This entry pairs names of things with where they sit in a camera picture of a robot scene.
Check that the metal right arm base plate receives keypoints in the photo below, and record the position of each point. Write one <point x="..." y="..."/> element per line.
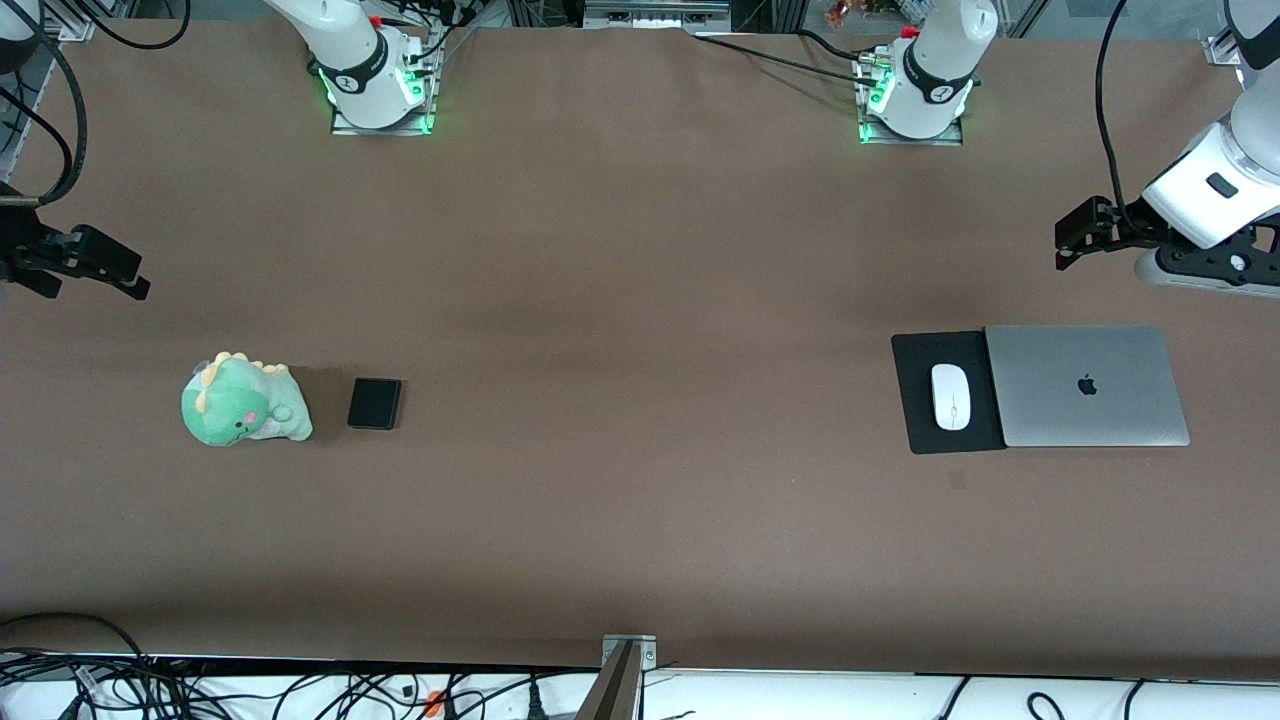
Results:
<point x="400" y="130"/>

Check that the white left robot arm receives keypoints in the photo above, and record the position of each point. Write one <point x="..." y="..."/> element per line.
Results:
<point x="935" y="60"/>

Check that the green dinosaur plush toy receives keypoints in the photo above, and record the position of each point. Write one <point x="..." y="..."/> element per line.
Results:
<point x="235" y="410"/>

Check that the black mouse pad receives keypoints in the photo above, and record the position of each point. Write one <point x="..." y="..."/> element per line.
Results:
<point x="915" y="400"/>

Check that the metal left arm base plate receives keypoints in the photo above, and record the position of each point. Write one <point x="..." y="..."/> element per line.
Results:
<point x="900" y="141"/>

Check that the metal table edge bracket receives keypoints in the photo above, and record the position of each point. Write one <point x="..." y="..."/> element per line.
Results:
<point x="628" y="655"/>

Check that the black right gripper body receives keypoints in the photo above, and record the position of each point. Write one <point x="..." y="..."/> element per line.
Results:
<point x="18" y="243"/>

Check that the white computer mouse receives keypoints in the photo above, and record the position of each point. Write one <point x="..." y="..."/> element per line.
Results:
<point x="951" y="398"/>

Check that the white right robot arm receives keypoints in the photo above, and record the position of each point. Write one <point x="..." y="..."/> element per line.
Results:
<point x="350" y="50"/>

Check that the aluminium corner profile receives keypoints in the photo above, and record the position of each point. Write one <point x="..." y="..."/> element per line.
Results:
<point x="1220" y="50"/>

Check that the aluminium frame with sockets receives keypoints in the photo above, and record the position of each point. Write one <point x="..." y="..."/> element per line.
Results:
<point x="655" y="15"/>

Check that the silver closed laptop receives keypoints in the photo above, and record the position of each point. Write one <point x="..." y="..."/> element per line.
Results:
<point x="1085" y="400"/>

